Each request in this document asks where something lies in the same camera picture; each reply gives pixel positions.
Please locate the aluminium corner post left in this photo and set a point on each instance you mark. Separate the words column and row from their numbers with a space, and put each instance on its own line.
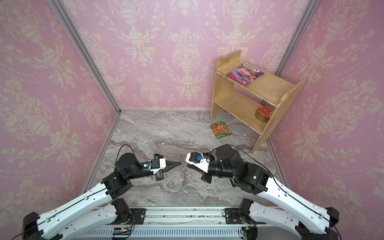
column 73, row 33

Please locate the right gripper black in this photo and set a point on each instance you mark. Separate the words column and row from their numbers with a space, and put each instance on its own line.
column 205, row 174

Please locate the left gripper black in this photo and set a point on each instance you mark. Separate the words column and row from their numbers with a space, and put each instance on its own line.
column 168, row 162

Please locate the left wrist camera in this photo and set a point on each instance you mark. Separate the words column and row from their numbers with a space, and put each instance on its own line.
column 155, row 165

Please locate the aluminium corner post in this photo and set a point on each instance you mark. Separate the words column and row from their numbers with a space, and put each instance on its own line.
column 309, row 12
column 73, row 33

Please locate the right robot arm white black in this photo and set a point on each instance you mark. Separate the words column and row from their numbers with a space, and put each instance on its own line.
column 294, row 214

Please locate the pink snack bag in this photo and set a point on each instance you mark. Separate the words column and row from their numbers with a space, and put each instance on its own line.
column 245, row 74

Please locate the wooden shelf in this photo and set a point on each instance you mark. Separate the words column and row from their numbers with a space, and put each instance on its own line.
column 242, row 101

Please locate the green orange snack packet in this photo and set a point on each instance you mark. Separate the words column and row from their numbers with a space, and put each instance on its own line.
column 220, row 129

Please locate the aluminium corner post right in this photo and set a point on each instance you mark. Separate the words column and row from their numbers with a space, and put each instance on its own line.
column 309, row 12

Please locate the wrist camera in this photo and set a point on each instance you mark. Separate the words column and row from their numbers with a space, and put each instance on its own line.
column 155, row 165
column 201, row 161

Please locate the red round tin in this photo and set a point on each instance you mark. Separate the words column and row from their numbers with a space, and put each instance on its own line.
column 263, row 114

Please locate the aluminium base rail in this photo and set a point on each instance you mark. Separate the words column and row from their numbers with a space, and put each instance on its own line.
column 187, row 223

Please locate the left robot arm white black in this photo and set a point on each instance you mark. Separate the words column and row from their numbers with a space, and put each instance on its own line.
column 99, row 206

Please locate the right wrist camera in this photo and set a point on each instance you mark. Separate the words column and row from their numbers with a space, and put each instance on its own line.
column 201, row 161

